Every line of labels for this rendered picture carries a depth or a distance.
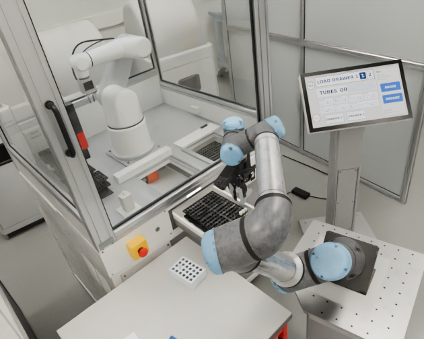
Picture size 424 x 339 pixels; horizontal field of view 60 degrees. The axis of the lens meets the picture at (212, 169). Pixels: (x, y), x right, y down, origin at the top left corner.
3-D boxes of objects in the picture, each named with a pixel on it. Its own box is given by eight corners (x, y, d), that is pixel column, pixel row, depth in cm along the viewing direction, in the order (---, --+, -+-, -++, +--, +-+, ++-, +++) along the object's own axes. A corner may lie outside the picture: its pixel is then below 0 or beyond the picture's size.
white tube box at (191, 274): (206, 275, 145) (205, 268, 143) (192, 290, 140) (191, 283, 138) (184, 261, 152) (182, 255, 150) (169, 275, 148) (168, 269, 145)
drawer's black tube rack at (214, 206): (249, 222, 156) (248, 210, 152) (219, 245, 147) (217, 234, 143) (214, 201, 170) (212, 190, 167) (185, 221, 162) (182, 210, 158)
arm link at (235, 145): (243, 138, 114) (245, 122, 123) (213, 154, 118) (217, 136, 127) (256, 157, 117) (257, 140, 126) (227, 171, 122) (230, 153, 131)
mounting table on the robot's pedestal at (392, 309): (422, 275, 145) (428, 255, 139) (394, 374, 117) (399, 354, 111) (313, 237, 170) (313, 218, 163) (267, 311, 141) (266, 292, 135)
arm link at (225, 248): (327, 286, 124) (249, 255, 84) (287, 297, 130) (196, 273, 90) (316, 252, 130) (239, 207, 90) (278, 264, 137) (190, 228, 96)
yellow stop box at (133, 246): (151, 251, 149) (147, 239, 145) (136, 262, 145) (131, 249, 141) (144, 245, 152) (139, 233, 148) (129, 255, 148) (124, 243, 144)
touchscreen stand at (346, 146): (391, 268, 227) (422, 120, 170) (318, 277, 228) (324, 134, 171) (360, 214, 268) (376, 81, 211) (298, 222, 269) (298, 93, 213)
